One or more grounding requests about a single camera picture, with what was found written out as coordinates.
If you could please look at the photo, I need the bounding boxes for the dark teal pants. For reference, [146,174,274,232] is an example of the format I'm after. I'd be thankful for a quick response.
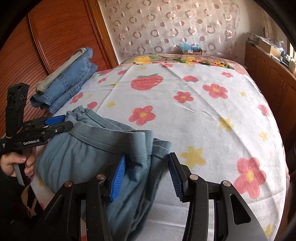
[36,106,171,240]

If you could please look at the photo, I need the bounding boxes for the left hand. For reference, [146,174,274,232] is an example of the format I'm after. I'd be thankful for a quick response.
[1,148,37,177]

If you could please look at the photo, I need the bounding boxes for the folded grey-beige garment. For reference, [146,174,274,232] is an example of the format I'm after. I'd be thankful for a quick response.
[36,48,87,93]

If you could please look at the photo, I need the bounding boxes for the folded blue jeans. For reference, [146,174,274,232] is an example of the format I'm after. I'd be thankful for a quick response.
[30,47,97,114]

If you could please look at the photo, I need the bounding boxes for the white floral bed sheet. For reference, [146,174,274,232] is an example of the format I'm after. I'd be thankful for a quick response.
[32,63,287,240]

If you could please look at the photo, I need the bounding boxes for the wooden slatted headboard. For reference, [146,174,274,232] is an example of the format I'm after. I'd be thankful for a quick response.
[1,0,118,135]

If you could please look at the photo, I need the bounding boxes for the cardboard box with blue bag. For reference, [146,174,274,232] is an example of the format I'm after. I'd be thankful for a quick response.
[180,42,207,56]

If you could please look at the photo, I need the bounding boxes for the sheer circle-pattern curtain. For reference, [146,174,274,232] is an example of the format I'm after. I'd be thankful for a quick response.
[98,0,240,63]

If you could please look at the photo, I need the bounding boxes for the wooden side cabinet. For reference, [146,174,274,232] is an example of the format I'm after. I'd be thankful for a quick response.
[244,42,296,149]

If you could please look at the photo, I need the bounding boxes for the cardboard box on cabinet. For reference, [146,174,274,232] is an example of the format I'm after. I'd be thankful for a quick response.
[258,38,281,59]

